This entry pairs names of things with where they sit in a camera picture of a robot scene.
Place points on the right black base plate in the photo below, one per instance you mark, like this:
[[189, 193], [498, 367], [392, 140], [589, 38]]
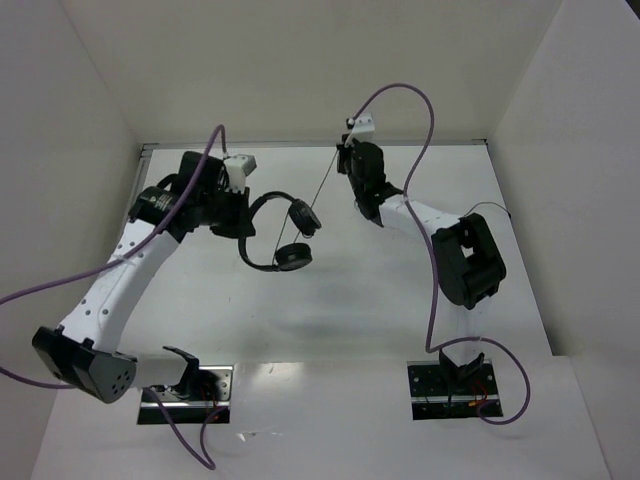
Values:
[[432, 399]]

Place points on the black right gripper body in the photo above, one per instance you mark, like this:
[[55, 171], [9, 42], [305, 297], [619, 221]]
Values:
[[344, 164]]

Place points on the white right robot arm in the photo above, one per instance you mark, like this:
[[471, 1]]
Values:
[[468, 298]]

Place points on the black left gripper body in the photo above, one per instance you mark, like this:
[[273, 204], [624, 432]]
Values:
[[236, 212]]

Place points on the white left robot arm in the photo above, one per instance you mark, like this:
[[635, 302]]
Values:
[[82, 350]]

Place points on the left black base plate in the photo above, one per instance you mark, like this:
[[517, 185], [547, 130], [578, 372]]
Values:
[[211, 395]]

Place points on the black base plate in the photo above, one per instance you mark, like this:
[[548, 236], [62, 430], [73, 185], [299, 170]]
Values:
[[211, 395], [432, 399]]

